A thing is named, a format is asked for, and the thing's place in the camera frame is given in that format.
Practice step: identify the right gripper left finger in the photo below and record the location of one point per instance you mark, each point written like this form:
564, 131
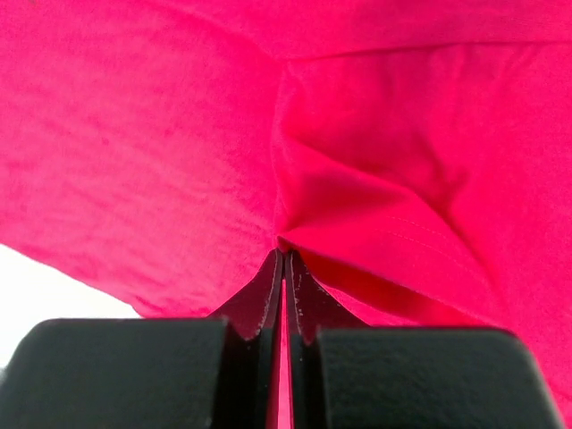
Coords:
219, 371

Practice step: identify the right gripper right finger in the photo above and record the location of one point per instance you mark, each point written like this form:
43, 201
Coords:
347, 374

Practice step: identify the pink t shirt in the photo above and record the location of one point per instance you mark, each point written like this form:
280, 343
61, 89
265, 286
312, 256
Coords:
416, 153

